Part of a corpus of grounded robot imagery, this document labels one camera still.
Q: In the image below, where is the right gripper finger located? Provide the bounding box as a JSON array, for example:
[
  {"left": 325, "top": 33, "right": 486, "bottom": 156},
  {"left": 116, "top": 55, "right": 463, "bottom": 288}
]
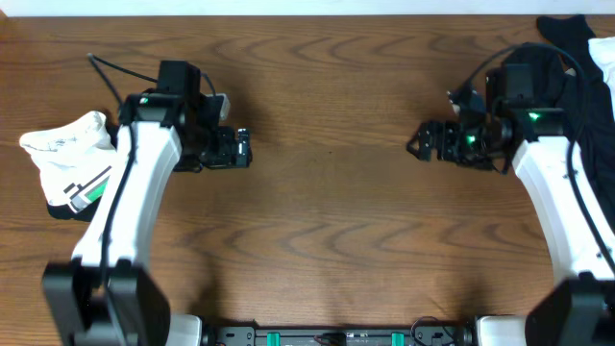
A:
[
  {"left": 435, "top": 121, "right": 460, "bottom": 161},
  {"left": 406, "top": 120, "right": 445, "bottom": 161}
]

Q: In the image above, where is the white t-shirt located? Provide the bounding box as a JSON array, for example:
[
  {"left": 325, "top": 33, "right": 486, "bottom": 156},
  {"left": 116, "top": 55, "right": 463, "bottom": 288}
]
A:
[{"left": 19, "top": 111, "right": 116, "bottom": 212}]

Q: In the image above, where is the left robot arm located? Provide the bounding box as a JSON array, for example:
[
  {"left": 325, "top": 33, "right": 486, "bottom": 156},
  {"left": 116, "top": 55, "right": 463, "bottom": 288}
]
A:
[{"left": 42, "top": 61, "right": 253, "bottom": 345}]

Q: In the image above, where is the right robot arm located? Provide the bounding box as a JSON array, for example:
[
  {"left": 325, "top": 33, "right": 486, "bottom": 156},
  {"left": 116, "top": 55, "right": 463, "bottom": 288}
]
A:
[{"left": 406, "top": 63, "right": 614, "bottom": 345}]

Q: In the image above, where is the dark navy garment pile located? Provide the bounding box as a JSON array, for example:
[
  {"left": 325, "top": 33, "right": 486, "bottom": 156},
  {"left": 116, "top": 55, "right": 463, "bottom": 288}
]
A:
[{"left": 504, "top": 15, "right": 614, "bottom": 228}]

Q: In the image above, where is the white garment under pile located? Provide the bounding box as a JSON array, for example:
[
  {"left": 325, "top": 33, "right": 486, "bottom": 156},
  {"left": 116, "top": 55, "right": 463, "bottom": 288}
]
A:
[{"left": 588, "top": 37, "right": 615, "bottom": 108}]

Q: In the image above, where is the folded black garment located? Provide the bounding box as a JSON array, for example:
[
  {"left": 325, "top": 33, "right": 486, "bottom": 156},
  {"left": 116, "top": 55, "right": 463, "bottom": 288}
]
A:
[{"left": 46, "top": 123, "right": 119, "bottom": 223}]

